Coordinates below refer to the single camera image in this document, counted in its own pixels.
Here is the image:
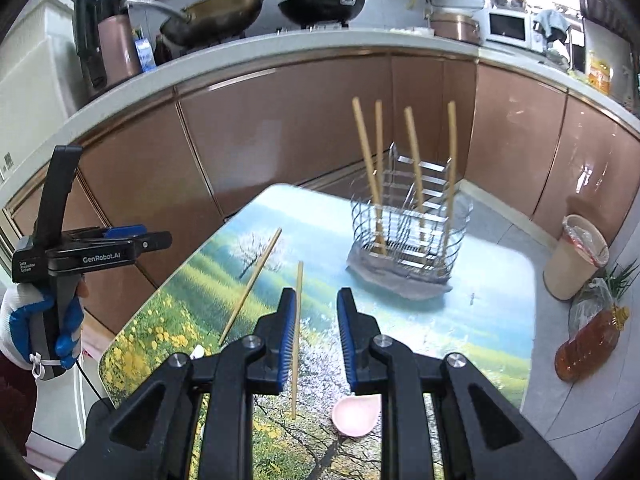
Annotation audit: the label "bronze wok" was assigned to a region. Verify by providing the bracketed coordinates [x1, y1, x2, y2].
[125, 0, 265, 47]

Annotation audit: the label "metal wire utensil holder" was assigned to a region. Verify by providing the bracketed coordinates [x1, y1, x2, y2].
[349, 142, 473, 286]

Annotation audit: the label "flower print table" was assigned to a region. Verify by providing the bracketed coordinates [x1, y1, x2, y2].
[98, 183, 536, 480]

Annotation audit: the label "blue grey cloth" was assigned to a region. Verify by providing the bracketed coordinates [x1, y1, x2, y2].
[532, 9, 571, 41]

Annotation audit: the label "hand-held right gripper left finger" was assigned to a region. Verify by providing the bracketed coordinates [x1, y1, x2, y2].
[65, 287, 301, 480]

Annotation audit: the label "green onions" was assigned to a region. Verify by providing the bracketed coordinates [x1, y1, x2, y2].
[597, 260, 640, 306]

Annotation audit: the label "blue packet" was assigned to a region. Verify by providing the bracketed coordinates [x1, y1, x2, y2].
[132, 37, 156, 71]

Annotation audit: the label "person's left forearm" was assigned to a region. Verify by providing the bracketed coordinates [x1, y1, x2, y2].
[0, 350, 40, 458]

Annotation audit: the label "brown base cabinets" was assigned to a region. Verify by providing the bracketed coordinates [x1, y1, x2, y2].
[0, 52, 640, 341]

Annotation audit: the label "brown rice cooker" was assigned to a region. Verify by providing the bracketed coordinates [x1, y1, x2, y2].
[430, 8, 482, 45]

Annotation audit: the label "pink and black thermos jug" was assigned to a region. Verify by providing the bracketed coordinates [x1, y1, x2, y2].
[75, 0, 143, 91]

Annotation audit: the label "beige trash bin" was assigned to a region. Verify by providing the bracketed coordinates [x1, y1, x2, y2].
[543, 214, 610, 302]

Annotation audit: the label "pink ceramic spoon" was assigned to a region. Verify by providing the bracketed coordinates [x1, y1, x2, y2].
[331, 394, 382, 437]

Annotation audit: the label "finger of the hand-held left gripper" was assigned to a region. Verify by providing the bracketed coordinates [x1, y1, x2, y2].
[64, 225, 150, 242]
[132, 231, 174, 259]

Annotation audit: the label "white kitchen countertop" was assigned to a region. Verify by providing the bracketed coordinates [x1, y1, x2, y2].
[0, 27, 640, 211]

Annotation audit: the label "white microwave oven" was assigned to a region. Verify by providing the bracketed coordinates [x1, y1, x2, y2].
[482, 5, 546, 53]

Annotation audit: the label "yellow packet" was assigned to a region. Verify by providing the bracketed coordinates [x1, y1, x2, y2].
[586, 50, 615, 96]

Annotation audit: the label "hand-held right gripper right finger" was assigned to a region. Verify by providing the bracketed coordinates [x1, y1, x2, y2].
[336, 287, 576, 480]

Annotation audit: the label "cooking oil bottle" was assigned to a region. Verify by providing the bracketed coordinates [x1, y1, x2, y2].
[555, 306, 632, 382]

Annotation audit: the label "person's left hand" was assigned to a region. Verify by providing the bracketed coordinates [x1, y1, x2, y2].
[0, 282, 86, 372]

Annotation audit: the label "clear plastic bag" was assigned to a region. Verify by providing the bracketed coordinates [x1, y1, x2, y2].
[569, 277, 618, 333]

